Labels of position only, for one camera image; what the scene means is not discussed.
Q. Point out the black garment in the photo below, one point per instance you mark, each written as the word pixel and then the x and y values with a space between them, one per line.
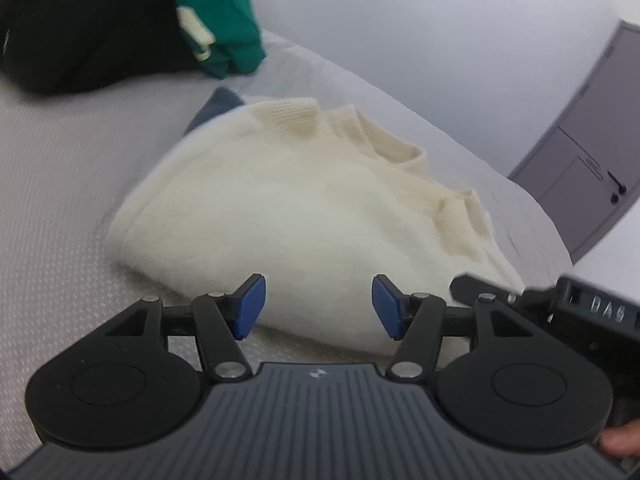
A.
pixel 85 25

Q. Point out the green garment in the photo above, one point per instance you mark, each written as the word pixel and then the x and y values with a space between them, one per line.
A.
pixel 225 10

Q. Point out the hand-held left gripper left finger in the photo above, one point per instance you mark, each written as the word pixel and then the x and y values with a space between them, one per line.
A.
pixel 250 307

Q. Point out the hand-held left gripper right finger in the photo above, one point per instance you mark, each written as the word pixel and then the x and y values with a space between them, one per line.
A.
pixel 387 307

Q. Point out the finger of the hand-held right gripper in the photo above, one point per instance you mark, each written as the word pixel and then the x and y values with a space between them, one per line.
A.
pixel 480 287

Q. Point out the person's right hand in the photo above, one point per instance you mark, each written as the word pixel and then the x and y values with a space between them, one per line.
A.
pixel 622 440

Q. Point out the grey bed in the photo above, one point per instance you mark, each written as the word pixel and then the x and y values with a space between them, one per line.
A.
pixel 50 170

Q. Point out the grey door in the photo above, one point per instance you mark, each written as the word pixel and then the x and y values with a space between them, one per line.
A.
pixel 600 135

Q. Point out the cream sweater with blue stripes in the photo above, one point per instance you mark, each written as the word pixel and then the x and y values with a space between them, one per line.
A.
pixel 300 220

